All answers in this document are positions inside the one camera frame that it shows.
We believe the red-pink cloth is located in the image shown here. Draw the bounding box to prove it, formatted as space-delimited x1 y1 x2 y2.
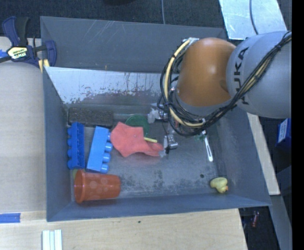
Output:
110 121 164 158

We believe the yellow rubber duck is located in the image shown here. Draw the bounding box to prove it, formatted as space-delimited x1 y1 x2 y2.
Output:
210 177 229 194

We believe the dark blue toy brick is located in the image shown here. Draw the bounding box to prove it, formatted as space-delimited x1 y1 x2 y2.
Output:
67 121 86 170

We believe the grey metal bin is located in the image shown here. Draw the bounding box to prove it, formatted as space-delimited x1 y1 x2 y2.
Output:
40 16 273 222

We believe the light blue toy brick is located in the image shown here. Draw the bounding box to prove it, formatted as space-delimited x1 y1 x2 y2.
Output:
86 126 114 174

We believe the orange translucent cup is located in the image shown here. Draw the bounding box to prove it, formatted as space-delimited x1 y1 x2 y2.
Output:
73 169 121 205

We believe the dark brown flat block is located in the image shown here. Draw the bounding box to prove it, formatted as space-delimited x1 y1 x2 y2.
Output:
67 107 115 128

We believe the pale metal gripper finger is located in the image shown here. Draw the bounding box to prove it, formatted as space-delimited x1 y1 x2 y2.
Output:
148 102 169 124
159 134 179 158

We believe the green round lid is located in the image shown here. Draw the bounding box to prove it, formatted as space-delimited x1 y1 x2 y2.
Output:
125 114 150 138

